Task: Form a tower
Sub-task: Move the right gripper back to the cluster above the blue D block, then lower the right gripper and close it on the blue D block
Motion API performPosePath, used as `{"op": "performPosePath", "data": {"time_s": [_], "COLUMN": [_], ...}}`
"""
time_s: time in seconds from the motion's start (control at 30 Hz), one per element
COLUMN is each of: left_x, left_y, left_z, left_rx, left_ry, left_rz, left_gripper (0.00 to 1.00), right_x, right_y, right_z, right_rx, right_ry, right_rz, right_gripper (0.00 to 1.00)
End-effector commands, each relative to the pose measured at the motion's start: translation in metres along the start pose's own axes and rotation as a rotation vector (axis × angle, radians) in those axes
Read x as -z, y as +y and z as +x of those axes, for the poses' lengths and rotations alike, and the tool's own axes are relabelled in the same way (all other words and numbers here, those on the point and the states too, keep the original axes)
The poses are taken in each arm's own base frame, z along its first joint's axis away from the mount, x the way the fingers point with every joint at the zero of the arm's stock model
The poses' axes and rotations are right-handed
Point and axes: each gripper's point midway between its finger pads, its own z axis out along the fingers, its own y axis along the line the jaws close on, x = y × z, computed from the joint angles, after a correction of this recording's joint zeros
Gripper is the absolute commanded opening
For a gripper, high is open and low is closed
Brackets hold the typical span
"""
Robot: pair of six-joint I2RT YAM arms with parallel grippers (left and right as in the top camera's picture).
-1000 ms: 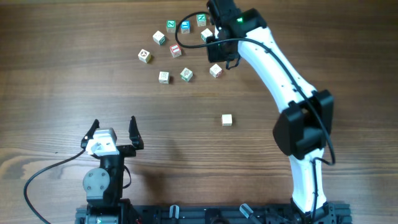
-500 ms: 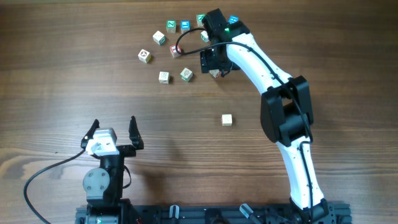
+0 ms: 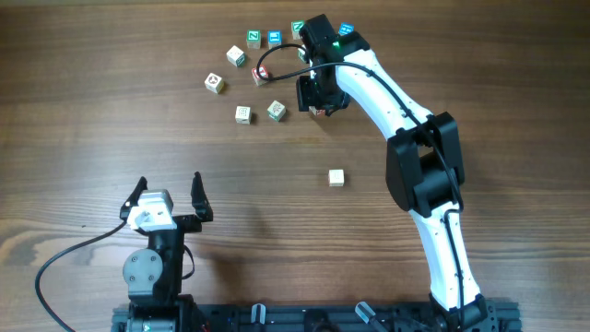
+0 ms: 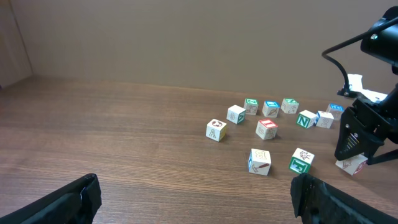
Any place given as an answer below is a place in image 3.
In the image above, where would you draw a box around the blue block far right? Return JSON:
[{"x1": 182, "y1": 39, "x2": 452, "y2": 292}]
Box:
[{"x1": 338, "y1": 22, "x2": 354, "y2": 36}]

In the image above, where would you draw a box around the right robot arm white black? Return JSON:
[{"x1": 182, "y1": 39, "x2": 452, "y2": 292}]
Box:
[{"x1": 297, "y1": 15, "x2": 487, "y2": 331}]

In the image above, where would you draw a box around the white block green N side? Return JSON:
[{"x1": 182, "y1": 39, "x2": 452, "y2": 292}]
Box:
[{"x1": 298, "y1": 48, "x2": 308, "y2": 64}]

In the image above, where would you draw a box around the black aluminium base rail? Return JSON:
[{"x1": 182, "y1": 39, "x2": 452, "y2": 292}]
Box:
[{"x1": 112, "y1": 300, "x2": 522, "y2": 332}]

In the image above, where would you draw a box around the white block red side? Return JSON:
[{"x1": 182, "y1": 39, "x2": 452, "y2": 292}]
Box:
[{"x1": 309, "y1": 106, "x2": 325, "y2": 116}]

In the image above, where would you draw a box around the black camera cable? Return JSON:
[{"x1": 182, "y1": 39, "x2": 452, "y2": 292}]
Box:
[
  {"x1": 34, "y1": 220, "x2": 128, "y2": 332},
  {"x1": 255, "y1": 42, "x2": 466, "y2": 319}
]

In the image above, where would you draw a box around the blue top block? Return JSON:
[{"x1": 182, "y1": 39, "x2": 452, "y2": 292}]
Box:
[{"x1": 267, "y1": 30, "x2": 283, "y2": 49}]

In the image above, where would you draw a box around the black left camera cable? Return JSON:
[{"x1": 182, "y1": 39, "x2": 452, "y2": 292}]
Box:
[{"x1": 34, "y1": 220, "x2": 128, "y2": 332}]

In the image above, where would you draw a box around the green N block right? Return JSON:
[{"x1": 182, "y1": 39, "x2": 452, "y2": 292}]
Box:
[{"x1": 290, "y1": 20, "x2": 304, "y2": 40}]

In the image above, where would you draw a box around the red top block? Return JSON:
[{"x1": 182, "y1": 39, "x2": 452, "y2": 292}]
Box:
[{"x1": 252, "y1": 65, "x2": 270, "y2": 86}]

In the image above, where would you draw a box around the white block blue side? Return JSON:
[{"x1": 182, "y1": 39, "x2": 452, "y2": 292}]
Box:
[{"x1": 235, "y1": 106, "x2": 252, "y2": 125}]

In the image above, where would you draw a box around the green N block left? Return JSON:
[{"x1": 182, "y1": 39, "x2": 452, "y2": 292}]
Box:
[{"x1": 246, "y1": 30, "x2": 262, "y2": 49}]

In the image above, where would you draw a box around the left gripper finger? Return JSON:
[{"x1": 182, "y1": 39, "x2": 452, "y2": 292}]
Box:
[
  {"x1": 191, "y1": 172, "x2": 214, "y2": 222},
  {"x1": 119, "y1": 176, "x2": 148, "y2": 220}
]

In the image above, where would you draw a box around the white tower base block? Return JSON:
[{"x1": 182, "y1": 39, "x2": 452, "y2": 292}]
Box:
[{"x1": 328, "y1": 169, "x2": 345, "y2": 186}]

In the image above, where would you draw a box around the white block leaf picture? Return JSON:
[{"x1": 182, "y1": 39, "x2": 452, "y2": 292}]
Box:
[{"x1": 267, "y1": 101, "x2": 287, "y2": 122}]

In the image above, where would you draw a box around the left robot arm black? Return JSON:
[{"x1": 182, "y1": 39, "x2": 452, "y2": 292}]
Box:
[{"x1": 111, "y1": 172, "x2": 214, "y2": 332}]

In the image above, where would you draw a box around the black right camera cable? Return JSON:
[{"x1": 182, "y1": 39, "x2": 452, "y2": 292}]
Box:
[{"x1": 255, "y1": 42, "x2": 466, "y2": 319}]

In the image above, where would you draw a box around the white block yellow side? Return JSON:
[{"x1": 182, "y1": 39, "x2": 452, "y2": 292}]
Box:
[{"x1": 205, "y1": 73, "x2": 225, "y2": 94}]

